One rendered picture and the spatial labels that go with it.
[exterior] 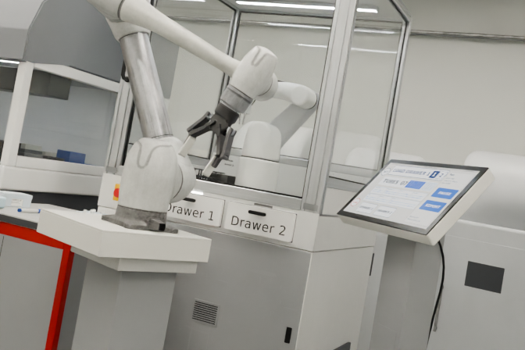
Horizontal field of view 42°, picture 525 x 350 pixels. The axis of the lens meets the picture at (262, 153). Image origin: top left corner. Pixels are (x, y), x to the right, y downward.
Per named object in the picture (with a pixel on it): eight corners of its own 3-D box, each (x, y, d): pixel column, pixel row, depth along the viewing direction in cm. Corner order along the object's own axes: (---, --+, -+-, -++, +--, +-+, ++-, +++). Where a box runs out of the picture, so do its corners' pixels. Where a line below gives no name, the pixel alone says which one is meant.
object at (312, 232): (312, 251, 261) (319, 214, 262) (97, 205, 303) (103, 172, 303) (374, 245, 348) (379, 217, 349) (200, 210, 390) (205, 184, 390)
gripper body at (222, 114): (245, 117, 212) (229, 142, 213) (230, 106, 218) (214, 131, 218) (231, 108, 207) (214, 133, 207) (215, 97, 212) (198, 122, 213)
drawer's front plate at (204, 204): (218, 226, 276) (223, 200, 277) (157, 214, 288) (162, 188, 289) (219, 226, 278) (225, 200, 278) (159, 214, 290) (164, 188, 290)
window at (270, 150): (303, 198, 267) (344, -42, 270) (122, 165, 302) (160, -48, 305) (303, 198, 267) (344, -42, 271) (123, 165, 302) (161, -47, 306)
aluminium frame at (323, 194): (319, 214, 262) (365, -54, 265) (102, 172, 303) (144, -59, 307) (379, 217, 349) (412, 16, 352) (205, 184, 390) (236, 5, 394)
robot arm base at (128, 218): (133, 231, 196) (137, 212, 196) (98, 219, 213) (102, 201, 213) (187, 236, 208) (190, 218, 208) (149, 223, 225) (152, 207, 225)
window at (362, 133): (325, 176, 267) (362, -39, 270) (323, 176, 267) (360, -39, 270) (379, 187, 346) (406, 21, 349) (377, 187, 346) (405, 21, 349)
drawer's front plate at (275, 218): (290, 242, 264) (294, 214, 264) (223, 228, 275) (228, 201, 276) (291, 242, 265) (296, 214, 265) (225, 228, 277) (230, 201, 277)
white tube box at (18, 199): (1, 205, 269) (4, 192, 270) (-9, 201, 275) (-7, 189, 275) (30, 208, 279) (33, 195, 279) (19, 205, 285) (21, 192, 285)
